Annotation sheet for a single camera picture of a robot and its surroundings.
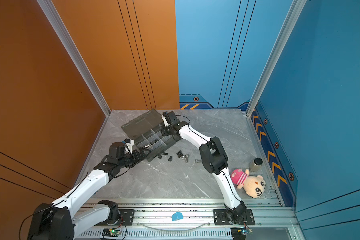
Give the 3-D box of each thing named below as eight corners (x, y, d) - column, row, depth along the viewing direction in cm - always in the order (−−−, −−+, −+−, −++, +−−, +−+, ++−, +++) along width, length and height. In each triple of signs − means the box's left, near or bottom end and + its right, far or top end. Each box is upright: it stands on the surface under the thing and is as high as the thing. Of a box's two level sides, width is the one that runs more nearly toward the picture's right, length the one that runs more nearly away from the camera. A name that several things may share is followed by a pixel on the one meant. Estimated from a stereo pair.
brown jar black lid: (249, 172, 91) (255, 165, 82) (247, 165, 94) (253, 157, 85) (257, 172, 91) (264, 165, 82) (254, 165, 94) (261, 157, 85)
